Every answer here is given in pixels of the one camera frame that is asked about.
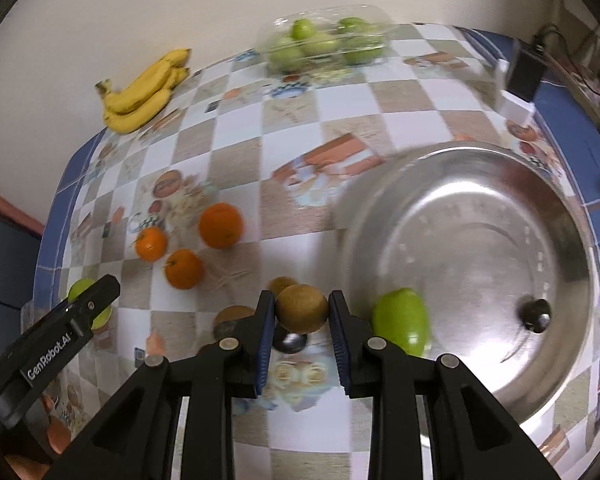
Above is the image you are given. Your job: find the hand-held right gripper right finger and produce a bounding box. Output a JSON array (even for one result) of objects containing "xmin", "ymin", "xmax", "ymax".
[{"xmin": 328, "ymin": 289, "xmax": 546, "ymax": 480}]

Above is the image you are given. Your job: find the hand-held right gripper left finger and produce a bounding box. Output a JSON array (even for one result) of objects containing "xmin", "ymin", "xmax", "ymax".
[{"xmin": 45, "ymin": 289, "xmax": 276, "ymax": 480}]

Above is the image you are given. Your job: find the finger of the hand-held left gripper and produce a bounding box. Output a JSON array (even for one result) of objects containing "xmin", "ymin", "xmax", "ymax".
[{"xmin": 0, "ymin": 274, "xmax": 121, "ymax": 428}]

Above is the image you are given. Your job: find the brown kiwi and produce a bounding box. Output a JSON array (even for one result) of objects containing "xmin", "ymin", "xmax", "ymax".
[
  {"xmin": 275, "ymin": 284, "xmax": 329, "ymax": 334},
  {"xmin": 213, "ymin": 305, "xmax": 256, "ymax": 341},
  {"xmin": 268, "ymin": 276, "xmax": 298, "ymax": 297}
]

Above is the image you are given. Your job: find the big green apple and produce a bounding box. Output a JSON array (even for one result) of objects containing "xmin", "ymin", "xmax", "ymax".
[
  {"xmin": 67, "ymin": 278, "xmax": 115, "ymax": 331},
  {"xmin": 371, "ymin": 288, "xmax": 431, "ymax": 358}
]

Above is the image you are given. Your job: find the orange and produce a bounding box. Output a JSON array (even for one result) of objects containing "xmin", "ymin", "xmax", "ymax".
[
  {"xmin": 164, "ymin": 249, "xmax": 204, "ymax": 291},
  {"xmin": 135, "ymin": 227, "xmax": 169, "ymax": 262},
  {"xmin": 198, "ymin": 202, "xmax": 244, "ymax": 250}
]

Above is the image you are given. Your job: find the large metal bowl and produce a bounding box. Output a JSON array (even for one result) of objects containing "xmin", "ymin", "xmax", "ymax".
[{"xmin": 337, "ymin": 141, "xmax": 598, "ymax": 441}]

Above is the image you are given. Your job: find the dark shiny round fruit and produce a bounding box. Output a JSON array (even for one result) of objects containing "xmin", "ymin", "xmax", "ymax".
[
  {"xmin": 517, "ymin": 298, "xmax": 553, "ymax": 333},
  {"xmin": 272, "ymin": 327, "xmax": 308, "ymax": 353}
]

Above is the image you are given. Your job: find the reddish-brown board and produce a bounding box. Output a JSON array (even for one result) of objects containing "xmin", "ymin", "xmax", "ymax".
[{"xmin": 0, "ymin": 185, "xmax": 43, "ymax": 238}]

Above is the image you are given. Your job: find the yellow banana bunch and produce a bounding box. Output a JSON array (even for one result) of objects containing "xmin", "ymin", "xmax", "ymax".
[{"xmin": 95, "ymin": 48, "xmax": 192, "ymax": 135}]

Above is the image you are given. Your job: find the clear plastic clamshell container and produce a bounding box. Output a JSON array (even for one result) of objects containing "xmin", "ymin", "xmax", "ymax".
[{"xmin": 256, "ymin": 4, "xmax": 398, "ymax": 75}]

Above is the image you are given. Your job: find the white box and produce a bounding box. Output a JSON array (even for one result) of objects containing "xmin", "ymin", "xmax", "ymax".
[{"xmin": 497, "ymin": 57, "xmax": 536, "ymax": 123}]

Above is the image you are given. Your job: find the pile of packed green apples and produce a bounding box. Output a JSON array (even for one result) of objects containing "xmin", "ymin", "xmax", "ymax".
[{"xmin": 266, "ymin": 17, "xmax": 387, "ymax": 72}]

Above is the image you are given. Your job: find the black box device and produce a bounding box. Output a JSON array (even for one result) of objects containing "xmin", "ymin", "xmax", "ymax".
[{"xmin": 507, "ymin": 42, "xmax": 548, "ymax": 101}]

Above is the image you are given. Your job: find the black cable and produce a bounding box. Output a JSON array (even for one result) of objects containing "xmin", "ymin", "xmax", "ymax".
[{"xmin": 532, "ymin": 22, "xmax": 600, "ymax": 121}]

